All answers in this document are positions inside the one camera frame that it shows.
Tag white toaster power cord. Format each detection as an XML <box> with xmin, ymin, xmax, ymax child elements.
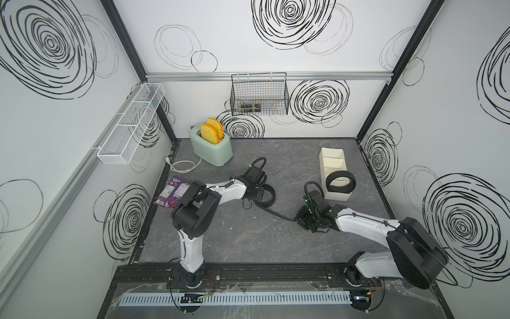
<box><xmin>165</xmin><ymin>156</ymin><xmax>203</xmax><ymax>174</ymax></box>

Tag slotted grey cable duct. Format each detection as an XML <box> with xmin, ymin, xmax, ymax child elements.
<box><xmin>118</xmin><ymin>291</ymin><xmax>352</xmax><ymax>307</ymax></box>

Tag mint green toaster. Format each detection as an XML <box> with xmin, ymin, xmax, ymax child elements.
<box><xmin>189</xmin><ymin>126</ymin><xmax>233</xmax><ymax>167</ymax></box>

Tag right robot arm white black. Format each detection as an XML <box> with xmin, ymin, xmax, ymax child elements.
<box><xmin>295</xmin><ymin>191</ymin><xmax>449</xmax><ymax>289</ymax></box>

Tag front yellow toast slice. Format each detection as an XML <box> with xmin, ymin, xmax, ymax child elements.
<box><xmin>200</xmin><ymin>124</ymin><xmax>220</xmax><ymax>144</ymax></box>

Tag rear yellow toast slice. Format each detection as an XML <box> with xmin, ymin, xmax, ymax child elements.
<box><xmin>207</xmin><ymin>118</ymin><xmax>224</xmax><ymax>140</ymax></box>

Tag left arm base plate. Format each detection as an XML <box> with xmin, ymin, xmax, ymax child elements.
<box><xmin>167</xmin><ymin>265</ymin><xmax>222</xmax><ymax>290</ymax></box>

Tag cream divided storage organizer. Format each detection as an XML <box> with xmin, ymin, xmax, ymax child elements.
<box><xmin>319</xmin><ymin>148</ymin><xmax>352</xmax><ymax>202</ymax></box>

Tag black wire wall basket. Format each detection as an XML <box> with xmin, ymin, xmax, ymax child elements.
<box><xmin>229</xmin><ymin>73</ymin><xmax>290</xmax><ymax>116</ymax></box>

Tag long black leather belt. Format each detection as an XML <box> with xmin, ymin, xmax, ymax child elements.
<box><xmin>253</xmin><ymin>184</ymin><xmax>295</xmax><ymax>222</ymax></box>

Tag purple snack packet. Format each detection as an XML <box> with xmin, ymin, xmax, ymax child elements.
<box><xmin>154</xmin><ymin>175</ymin><xmax>190</xmax><ymax>208</ymax></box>

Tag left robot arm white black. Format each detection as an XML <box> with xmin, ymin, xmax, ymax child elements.
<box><xmin>172</xmin><ymin>166</ymin><xmax>267</xmax><ymax>287</ymax></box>

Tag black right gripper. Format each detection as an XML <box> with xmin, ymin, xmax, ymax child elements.
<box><xmin>282</xmin><ymin>209</ymin><xmax>321</xmax><ymax>238</ymax></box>

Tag yellow toast slice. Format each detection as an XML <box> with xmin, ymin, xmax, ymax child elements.
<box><xmin>207</xmin><ymin>118</ymin><xmax>224</xmax><ymax>140</ymax></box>
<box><xmin>200</xmin><ymin>124</ymin><xmax>220</xmax><ymax>144</ymax></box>

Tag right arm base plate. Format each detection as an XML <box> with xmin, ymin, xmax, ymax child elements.
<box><xmin>325</xmin><ymin>264</ymin><xmax>383</xmax><ymax>290</ymax></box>

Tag white mesh wall shelf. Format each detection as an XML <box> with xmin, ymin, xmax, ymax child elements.
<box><xmin>97</xmin><ymin>82</ymin><xmax>165</xmax><ymax>165</ymax></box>

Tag dark item in basket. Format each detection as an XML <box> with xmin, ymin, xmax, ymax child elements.
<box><xmin>238</xmin><ymin>103</ymin><xmax>262</xmax><ymax>114</ymax></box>

